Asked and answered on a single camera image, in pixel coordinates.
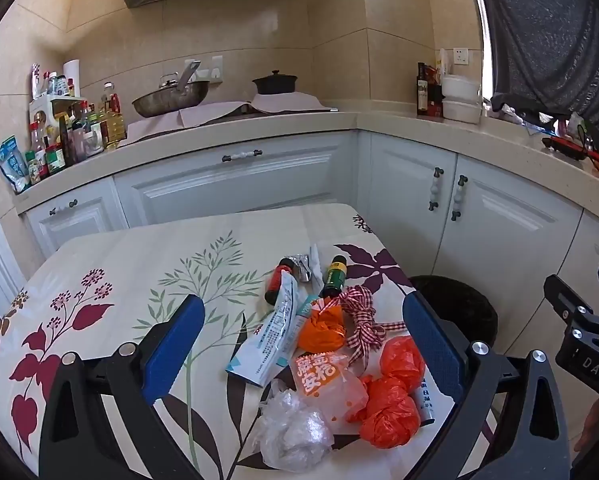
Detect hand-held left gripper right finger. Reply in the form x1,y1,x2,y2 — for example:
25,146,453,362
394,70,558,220
402,290,573,480

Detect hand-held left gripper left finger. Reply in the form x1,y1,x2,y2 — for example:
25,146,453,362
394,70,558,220
38,294,220,480

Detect red plastic bag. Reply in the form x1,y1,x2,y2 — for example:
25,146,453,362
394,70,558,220
379,336,426,393
357,377,423,450

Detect black trash bin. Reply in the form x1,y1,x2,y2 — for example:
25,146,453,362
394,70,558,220
408,275,499,356

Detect red checked ribbon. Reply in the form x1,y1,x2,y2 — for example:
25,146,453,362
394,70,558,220
338,285,407,368

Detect white blue packet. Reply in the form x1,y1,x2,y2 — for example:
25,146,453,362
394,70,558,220
225,275,300,388

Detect white orange printed plastic bag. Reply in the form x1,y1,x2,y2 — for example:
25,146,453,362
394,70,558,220
290,351,370,433

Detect green label brown bottle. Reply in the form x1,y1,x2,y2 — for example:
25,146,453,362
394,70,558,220
318,255,349,301

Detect red label brown bottle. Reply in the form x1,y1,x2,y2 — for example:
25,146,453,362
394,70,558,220
264,257,294,306

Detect small teal wrapper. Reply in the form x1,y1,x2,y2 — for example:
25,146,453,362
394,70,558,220
295,295,321,318

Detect silver foil wrapper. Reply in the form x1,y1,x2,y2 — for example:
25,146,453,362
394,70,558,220
284,254,314,283

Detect person's right hand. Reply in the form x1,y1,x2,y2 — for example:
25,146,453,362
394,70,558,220
573,394,599,455

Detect white cabinet door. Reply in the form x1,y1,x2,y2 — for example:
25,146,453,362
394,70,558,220
26,192,130,256
504,207,599,361
369,132,457,271
437,155,583,356

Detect floral tablecloth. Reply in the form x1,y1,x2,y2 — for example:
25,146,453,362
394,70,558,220
0,202,495,480

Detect red black utensil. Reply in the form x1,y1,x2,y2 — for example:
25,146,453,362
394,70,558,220
542,135,599,181

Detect small clear plastic bag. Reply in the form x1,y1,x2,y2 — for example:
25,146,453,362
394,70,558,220
567,112,587,141

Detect white drawer front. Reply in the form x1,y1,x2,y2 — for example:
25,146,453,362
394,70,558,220
114,132,353,226

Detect white lidded container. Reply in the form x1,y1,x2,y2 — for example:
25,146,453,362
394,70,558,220
441,75,481,106
442,99,481,124

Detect beige cloth cover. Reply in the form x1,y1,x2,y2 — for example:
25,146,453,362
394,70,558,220
252,91,330,113
124,101,252,143

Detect red box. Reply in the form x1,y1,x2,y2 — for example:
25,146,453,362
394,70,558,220
427,67,445,118

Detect cluster of condiment bottles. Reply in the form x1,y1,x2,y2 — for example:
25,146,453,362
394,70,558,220
24,62,127,186

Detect dark grey curtain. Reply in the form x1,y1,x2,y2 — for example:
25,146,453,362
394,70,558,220
472,0,599,131

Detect dark olive oil bottle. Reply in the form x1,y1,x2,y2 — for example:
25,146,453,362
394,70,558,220
416,62,430,116

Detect steel wok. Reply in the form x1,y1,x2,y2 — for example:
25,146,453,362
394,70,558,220
132,80,211,118

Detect blue seasoning packet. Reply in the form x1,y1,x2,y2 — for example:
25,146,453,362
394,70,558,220
0,136,32,195

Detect metal spatula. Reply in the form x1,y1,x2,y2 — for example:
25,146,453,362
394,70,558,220
175,60,202,96

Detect white spice rack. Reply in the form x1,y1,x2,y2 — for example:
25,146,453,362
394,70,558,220
28,95,80,126

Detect black clay pot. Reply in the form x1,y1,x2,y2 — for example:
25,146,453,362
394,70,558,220
252,70,298,96

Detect white paper towel roll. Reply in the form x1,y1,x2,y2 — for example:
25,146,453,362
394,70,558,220
62,58,81,98

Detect wide white wall socket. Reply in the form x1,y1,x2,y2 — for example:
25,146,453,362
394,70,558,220
185,55,223,83

